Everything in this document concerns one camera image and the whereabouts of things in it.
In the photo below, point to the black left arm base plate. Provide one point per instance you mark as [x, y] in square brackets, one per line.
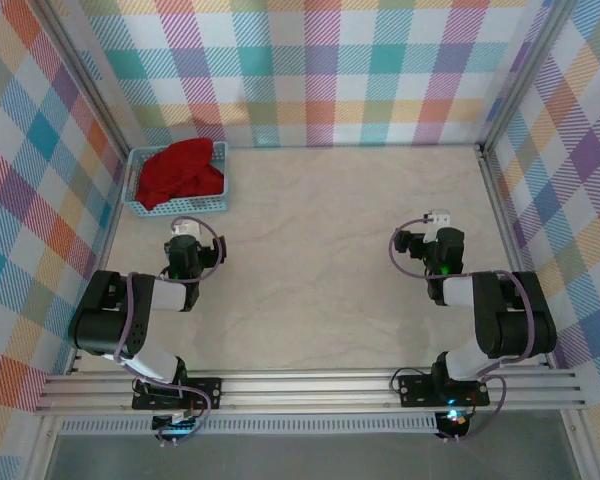
[210, 392]

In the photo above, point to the light blue plastic basket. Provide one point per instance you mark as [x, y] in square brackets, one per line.
[180, 207]

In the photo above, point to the aluminium lower frame bar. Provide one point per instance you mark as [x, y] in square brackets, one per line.
[580, 450]
[40, 450]

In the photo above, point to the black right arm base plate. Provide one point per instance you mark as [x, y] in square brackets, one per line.
[412, 390]

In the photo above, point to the red t-shirt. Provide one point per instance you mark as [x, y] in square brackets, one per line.
[180, 170]

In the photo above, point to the aluminium table edge rail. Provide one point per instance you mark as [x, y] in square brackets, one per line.
[502, 220]
[107, 235]

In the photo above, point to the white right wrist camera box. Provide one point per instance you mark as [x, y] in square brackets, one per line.
[439, 217]

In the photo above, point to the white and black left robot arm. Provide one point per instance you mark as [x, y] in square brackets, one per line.
[105, 320]

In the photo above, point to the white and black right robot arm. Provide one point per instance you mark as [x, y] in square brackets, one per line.
[510, 315]

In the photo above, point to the aluminium frame post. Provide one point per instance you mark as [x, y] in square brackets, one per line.
[525, 75]
[87, 75]

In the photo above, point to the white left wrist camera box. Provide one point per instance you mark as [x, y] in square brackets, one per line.
[186, 228]

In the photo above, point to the aluminium mounting rail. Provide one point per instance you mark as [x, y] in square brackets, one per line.
[305, 390]

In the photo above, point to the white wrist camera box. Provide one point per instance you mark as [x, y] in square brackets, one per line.
[439, 217]
[186, 228]

